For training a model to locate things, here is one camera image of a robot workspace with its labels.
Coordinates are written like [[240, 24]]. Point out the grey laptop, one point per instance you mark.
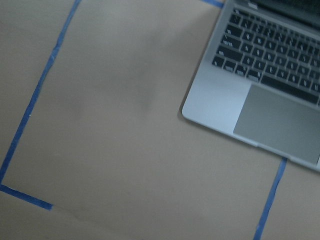
[[259, 78]]

